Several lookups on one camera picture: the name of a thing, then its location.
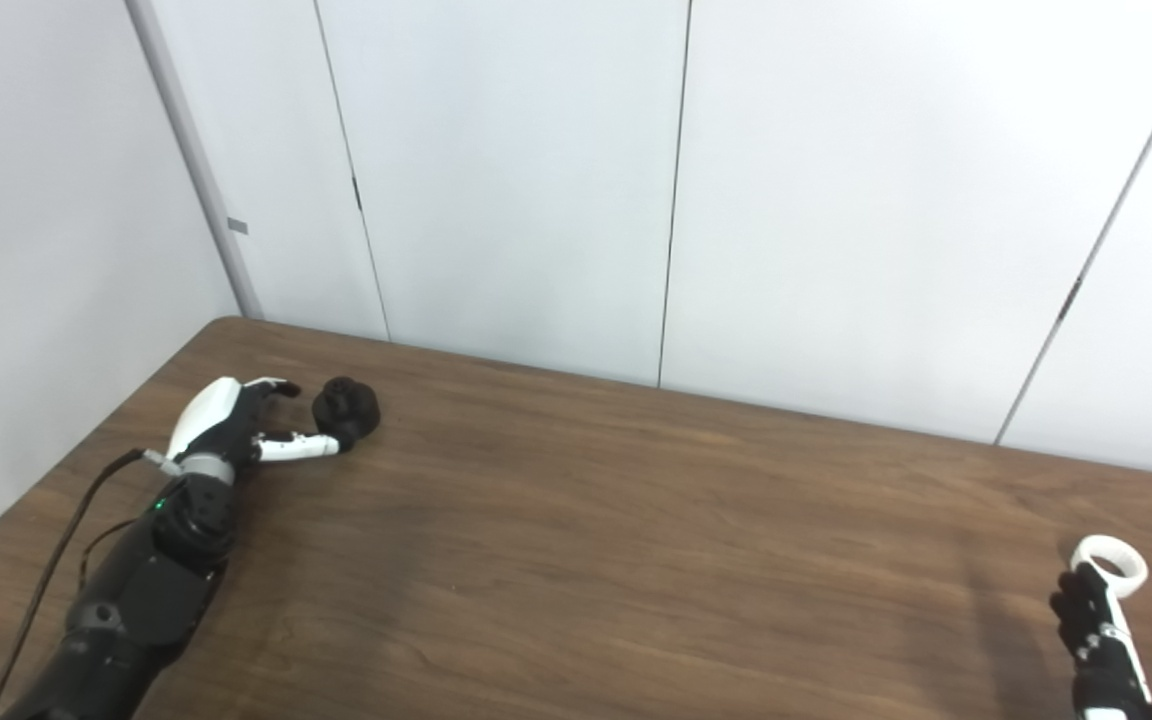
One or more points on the grey wall corner post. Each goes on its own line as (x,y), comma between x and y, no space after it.
(196,170)

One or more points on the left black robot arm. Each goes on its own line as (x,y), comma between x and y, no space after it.
(151,600)

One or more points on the round black part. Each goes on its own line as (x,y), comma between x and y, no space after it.
(356,410)

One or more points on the small grey post tag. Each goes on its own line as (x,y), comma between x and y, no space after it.
(237,226)

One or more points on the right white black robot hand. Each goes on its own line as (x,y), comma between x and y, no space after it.
(1106,680)

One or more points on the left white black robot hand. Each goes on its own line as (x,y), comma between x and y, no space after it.
(211,410)

